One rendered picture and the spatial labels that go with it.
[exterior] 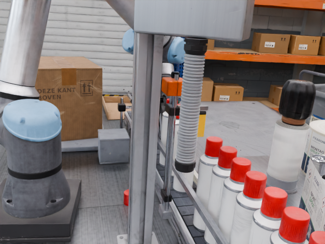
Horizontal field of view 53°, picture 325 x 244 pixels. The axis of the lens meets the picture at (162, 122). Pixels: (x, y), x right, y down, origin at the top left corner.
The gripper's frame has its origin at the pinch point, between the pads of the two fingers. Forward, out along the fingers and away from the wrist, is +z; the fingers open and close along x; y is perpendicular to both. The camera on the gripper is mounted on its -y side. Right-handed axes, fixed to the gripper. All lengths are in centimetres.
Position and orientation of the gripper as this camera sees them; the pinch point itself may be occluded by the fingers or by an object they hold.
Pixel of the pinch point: (161, 137)
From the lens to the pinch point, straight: 106.1
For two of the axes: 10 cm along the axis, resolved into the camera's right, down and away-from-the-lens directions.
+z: 0.7, 9.8, -1.9
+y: 9.7, -0.2, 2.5
